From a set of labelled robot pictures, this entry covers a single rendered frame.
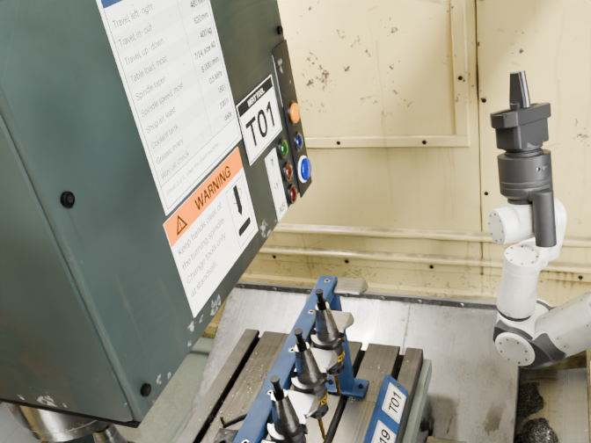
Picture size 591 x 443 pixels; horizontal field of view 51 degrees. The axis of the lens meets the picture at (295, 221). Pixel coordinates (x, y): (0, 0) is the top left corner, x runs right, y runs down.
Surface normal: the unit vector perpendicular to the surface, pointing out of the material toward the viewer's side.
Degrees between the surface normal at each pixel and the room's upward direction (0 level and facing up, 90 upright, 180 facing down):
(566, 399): 17
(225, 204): 90
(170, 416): 0
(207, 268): 90
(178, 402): 0
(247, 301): 24
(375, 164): 90
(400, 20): 90
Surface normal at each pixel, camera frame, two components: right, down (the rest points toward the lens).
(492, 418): -0.30, -0.56
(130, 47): 0.92, 0.04
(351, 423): -0.17, -0.85
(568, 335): -0.63, 0.49
